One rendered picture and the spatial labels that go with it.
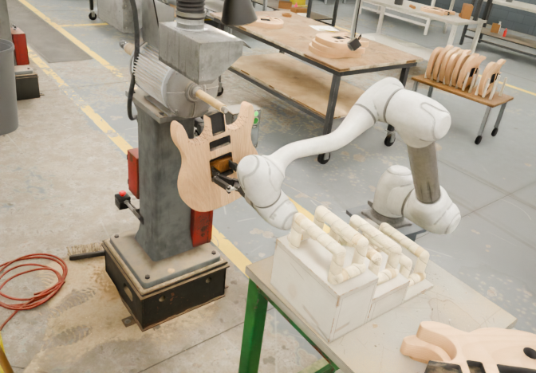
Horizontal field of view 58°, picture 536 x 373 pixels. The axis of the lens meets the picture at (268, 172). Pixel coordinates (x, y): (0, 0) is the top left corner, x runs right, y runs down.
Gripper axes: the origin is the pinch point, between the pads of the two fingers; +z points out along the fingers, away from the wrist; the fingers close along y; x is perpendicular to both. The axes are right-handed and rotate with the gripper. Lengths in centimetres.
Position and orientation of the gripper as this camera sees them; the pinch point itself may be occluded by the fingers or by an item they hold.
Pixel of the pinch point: (222, 167)
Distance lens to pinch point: 185.2
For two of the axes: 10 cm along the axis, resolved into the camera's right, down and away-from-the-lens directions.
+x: -0.3, -8.3, -5.6
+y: 8.0, -3.6, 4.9
